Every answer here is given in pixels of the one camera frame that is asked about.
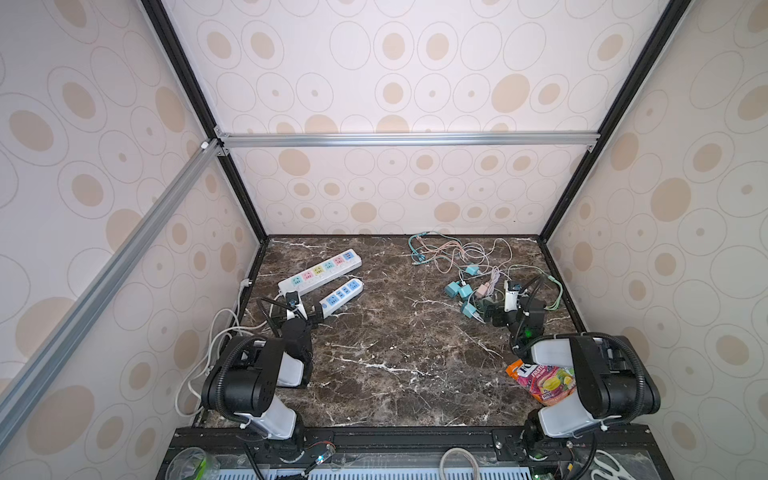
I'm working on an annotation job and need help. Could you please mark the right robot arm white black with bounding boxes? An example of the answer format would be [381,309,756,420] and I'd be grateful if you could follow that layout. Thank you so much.
[483,295,661,451]

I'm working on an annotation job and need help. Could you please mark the grey looped cable front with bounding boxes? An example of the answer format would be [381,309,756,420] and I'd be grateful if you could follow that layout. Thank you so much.
[438,447,482,480]

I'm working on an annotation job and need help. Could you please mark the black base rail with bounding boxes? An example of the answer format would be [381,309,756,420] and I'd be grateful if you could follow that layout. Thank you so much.
[156,425,673,479]

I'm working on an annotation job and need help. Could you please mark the long white power strip pastel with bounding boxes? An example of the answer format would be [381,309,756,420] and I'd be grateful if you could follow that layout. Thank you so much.
[278,249,362,296]

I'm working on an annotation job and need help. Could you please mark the silver aluminium rail diagonal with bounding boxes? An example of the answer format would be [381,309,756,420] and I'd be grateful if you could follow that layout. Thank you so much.
[1,138,223,449]

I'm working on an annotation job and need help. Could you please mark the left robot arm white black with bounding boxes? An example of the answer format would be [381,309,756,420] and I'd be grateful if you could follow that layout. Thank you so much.
[200,299,313,451]

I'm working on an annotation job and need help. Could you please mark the silver aluminium rail horizontal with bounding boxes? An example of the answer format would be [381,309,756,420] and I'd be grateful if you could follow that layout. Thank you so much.
[222,131,600,148]

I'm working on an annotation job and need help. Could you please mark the short white power strip blue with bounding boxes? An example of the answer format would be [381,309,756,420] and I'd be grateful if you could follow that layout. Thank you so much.
[320,278,364,318]

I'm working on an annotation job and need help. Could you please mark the white scissors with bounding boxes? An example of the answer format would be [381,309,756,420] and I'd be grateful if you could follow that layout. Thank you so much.
[590,449,635,480]

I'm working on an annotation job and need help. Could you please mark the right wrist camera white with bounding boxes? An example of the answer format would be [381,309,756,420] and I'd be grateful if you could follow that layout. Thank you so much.
[504,280,521,312]

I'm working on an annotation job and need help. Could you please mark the teal multi-head cable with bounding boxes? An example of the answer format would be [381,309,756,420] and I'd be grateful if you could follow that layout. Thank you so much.
[407,231,448,266]

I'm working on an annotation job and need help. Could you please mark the orange Fox's candy bag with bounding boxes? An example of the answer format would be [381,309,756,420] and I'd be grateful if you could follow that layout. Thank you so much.
[506,360,576,406]

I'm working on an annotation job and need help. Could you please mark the green charging cable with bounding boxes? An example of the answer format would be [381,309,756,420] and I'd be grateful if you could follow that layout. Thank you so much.
[509,263,565,312]

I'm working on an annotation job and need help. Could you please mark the clear plastic cup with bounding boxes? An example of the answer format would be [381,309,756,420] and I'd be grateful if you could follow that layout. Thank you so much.
[165,447,220,480]

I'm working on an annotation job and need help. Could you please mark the pink multi-head cable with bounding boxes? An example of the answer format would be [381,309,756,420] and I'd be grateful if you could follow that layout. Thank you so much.
[419,236,499,298]

